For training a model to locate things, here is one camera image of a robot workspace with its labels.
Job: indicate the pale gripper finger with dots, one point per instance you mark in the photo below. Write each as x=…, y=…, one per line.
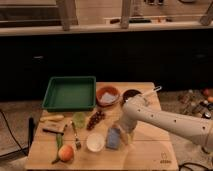
x=127, y=138

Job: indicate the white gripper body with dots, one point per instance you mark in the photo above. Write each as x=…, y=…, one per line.
x=128, y=119

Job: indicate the blue sponge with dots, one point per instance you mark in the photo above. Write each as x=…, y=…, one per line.
x=113, y=138

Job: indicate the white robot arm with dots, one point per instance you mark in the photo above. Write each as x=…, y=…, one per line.
x=194, y=129

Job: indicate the white paper cup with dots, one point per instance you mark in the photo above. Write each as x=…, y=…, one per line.
x=95, y=142

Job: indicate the bunch of dark grapes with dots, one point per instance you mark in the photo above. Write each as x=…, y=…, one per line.
x=95, y=119

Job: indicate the dark brown bowl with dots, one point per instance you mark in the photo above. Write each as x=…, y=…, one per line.
x=129, y=94

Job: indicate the light blue cloth in bowl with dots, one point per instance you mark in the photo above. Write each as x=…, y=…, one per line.
x=108, y=98

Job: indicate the orange bowl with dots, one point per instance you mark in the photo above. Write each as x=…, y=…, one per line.
x=107, y=89

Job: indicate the green lettuce leaf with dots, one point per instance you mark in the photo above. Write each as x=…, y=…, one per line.
x=79, y=119

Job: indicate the metal fork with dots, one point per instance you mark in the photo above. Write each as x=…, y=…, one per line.
x=77, y=141

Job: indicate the orange peach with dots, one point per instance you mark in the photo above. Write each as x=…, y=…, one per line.
x=66, y=153

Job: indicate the green plastic tray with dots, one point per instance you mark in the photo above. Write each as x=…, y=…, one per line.
x=70, y=93

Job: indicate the green chili pepper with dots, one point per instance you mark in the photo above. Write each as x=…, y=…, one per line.
x=59, y=141

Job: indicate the yellow banana piece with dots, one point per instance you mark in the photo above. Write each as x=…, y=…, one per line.
x=52, y=118

